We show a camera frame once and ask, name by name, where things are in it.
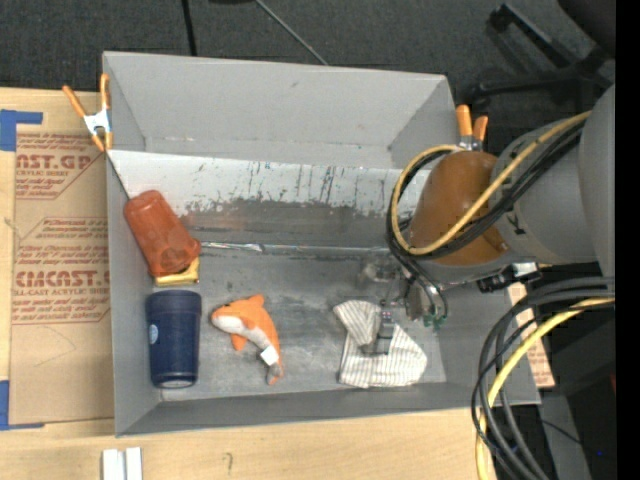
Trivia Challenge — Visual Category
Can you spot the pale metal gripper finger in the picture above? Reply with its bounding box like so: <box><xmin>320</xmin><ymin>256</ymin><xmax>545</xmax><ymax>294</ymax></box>
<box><xmin>372</xmin><ymin>308</ymin><xmax>397</xmax><ymax>357</ymax></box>

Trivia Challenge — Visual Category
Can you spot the white striped cloth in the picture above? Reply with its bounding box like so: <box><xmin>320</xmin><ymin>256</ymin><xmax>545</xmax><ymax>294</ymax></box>
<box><xmin>332</xmin><ymin>299</ymin><xmax>429</xmax><ymax>389</ymax></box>

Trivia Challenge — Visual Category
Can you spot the grey metal bin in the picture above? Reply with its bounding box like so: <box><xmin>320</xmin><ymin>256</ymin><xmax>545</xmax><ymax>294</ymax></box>
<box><xmin>101</xmin><ymin>51</ymin><xmax>542</xmax><ymax>438</ymax></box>

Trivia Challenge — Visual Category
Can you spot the orange and white toy dolphin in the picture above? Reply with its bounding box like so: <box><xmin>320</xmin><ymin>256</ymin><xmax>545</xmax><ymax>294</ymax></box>
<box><xmin>210</xmin><ymin>294</ymin><xmax>285</xmax><ymax>386</ymax></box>

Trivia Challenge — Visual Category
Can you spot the dark blue cup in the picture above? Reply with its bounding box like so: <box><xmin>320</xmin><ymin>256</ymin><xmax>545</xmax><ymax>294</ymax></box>
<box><xmin>144</xmin><ymin>289</ymin><xmax>203</xmax><ymax>389</ymax></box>

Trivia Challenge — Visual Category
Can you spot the yellow sponge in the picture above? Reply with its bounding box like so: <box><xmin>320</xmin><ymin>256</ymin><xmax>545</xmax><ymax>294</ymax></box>
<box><xmin>153</xmin><ymin>256</ymin><xmax>201</xmax><ymax>287</ymax></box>

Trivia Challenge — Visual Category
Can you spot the clear orange plastic cup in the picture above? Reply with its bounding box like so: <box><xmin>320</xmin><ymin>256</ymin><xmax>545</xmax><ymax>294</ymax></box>
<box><xmin>123</xmin><ymin>189</ymin><xmax>202</xmax><ymax>278</ymax></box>

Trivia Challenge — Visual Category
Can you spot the brown cardboard board, red print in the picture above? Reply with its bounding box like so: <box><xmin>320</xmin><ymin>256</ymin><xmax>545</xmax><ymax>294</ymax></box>
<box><xmin>0</xmin><ymin>86</ymin><xmax>557</xmax><ymax>432</ymax></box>

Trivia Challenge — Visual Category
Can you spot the black cylinder on white bracket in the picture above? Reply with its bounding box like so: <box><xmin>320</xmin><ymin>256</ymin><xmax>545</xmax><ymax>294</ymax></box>
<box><xmin>476</xmin><ymin>261</ymin><xmax>541</xmax><ymax>294</ymax></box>

